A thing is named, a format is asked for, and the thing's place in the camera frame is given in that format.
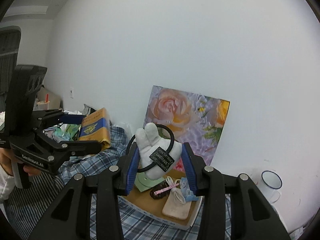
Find gold blue cigarette pack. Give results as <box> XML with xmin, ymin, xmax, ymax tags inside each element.
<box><xmin>78</xmin><ymin>108</ymin><xmax>111</xmax><ymax>150</ymax></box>

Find blue tissue packet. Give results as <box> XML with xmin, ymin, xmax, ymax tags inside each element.
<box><xmin>180</xmin><ymin>177</ymin><xmax>199</xmax><ymax>202</ymax></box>

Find white charging cable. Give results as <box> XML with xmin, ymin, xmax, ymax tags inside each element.
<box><xmin>165</xmin><ymin>175</ymin><xmax>187</xmax><ymax>205</ymax></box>

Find beige phone case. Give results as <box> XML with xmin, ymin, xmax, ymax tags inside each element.
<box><xmin>162</xmin><ymin>189</ymin><xmax>191</xmax><ymax>220</ymax></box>

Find green snap pouch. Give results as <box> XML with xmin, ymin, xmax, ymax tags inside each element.
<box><xmin>135</xmin><ymin>173</ymin><xmax>165</xmax><ymax>192</ymax></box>

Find black hair ties pink card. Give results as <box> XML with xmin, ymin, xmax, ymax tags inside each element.
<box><xmin>149</xmin><ymin>181</ymin><xmax>171</xmax><ymax>200</ymax></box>

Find person left hand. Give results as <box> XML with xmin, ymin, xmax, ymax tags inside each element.
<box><xmin>0</xmin><ymin>148</ymin><xmax>41</xmax><ymax>177</ymax></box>

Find pile of small boxes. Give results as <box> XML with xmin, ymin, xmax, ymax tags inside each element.
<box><xmin>43</xmin><ymin>104</ymin><xmax>96</xmax><ymax>142</ymax></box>

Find white enamel mug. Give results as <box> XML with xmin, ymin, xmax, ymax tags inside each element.
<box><xmin>258</xmin><ymin>170</ymin><xmax>283</xmax><ymax>204</ymax></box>

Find black white striped cloth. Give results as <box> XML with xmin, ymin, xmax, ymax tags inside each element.
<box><xmin>4</xmin><ymin>173</ymin><xmax>65</xmax><ymax>239</ymax></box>

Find blue plaid shirt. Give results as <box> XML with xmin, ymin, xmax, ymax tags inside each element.
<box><xmin>53</xmin><ymin>126</ymin><xmax>233</xmax><ymax>240</ymax></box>

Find cardboard box with floral lid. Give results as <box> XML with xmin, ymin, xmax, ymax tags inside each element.
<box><xmin>120</xmin><ymin>86</ymin><xmax>230</xmax><ymax>231</ymax></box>

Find white wall switch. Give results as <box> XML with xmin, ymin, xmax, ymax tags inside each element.
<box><xmin>69</xmin><ymin>87</ymin><xmax>74</xmax><ymax>99</ymax></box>

